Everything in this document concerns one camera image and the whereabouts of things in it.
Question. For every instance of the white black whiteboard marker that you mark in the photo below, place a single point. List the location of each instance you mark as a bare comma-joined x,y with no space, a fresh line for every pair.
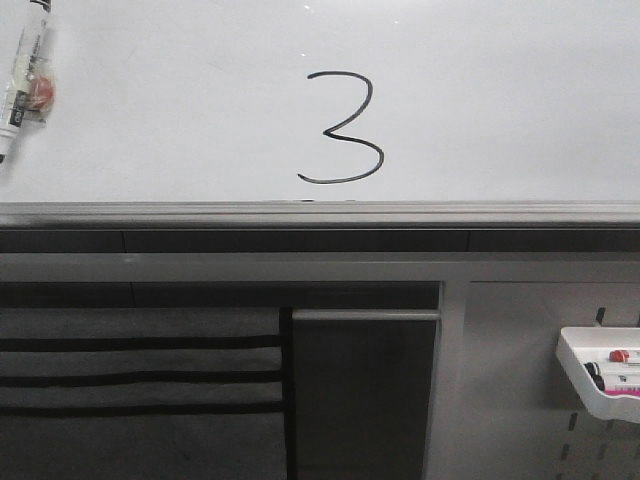
30,90

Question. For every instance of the red capped whiteboard marker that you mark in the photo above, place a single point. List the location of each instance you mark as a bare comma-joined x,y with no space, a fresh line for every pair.
625,356

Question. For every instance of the dark grey hanging panel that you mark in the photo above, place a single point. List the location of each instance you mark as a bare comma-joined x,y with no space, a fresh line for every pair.
363,382

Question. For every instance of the grey pegboard panel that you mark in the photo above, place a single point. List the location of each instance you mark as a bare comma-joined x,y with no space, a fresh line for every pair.
517,415

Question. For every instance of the white plastic marker tray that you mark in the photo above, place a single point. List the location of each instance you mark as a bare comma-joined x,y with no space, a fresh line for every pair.
579,345

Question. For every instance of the grey fabric pocket organiser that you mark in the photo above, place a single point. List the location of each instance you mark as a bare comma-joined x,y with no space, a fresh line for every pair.
124,393

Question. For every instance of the black capped marker upper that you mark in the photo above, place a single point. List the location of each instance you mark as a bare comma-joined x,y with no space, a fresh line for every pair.
608,369

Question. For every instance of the black capped marker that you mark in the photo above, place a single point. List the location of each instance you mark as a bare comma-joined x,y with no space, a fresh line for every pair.
608,369
614,382

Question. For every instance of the black capped marker lower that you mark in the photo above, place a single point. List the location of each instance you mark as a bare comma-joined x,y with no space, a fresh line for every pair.
614,382

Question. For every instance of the pink marker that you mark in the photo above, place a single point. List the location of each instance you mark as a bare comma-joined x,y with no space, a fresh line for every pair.
633,392

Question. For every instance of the white whiteboard with aluminium frame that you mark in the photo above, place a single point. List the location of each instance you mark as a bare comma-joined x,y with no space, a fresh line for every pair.
343,126

